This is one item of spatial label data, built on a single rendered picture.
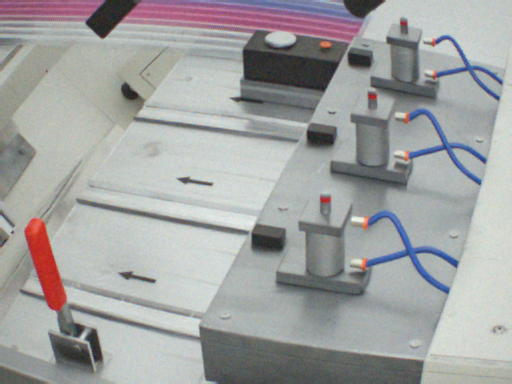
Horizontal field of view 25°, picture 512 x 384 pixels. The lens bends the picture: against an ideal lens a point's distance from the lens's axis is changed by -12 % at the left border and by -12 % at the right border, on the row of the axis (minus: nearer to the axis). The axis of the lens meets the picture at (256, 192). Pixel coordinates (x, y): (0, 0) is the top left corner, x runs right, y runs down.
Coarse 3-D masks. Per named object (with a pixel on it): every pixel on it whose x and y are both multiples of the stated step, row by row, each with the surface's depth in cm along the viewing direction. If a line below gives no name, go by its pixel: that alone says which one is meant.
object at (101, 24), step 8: (112, 0) 84; (120, 0) 84; (128, 0) 84; (136, 0) 84; (104, 8) 85; (112, 8) 85; (120, 8) 84; (128, 8) 84; (96, 16) 85; (104, 16) 85; (112, 16) 85; (120, 16) 85; (88, 24) 86; (96, 24) 86; (104, 24) 86; (112, 24) 85; (96, 32) 86; (104, 32) 86
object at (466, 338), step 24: (504, 72) 87; (504, 96) 84; (504, 120) 81; (504, 144) 79; (504, 168) 76; (480, 192) 74; (504, 192) 74; (480, 216) 72; (504, 216) 72; (480, 240) 71; (504, 240) 70; (480, 264) 69; (504, 264) 68; (456, 288) 67; (480, 288) 67; (504, 288) 67; (456, 312) 65; (480, 312) 65; (504, 312) 65; (456, 336) 64; (480, 336) 64; (504, 336) 63; (432, 360) 62; (456, 360) 62; (480, 360) 62; (504, 360) 62
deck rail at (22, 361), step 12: (0, 348) 74; (0, 360) 73; (12, 360) 73; (24, 360) 73; (36, 360) 73; (0, 372) 73; (12, 372) 72; (24, 372) 72; (36, 372) 72; (48, 372) 72; (60, 372) 72; (72, 372) 72
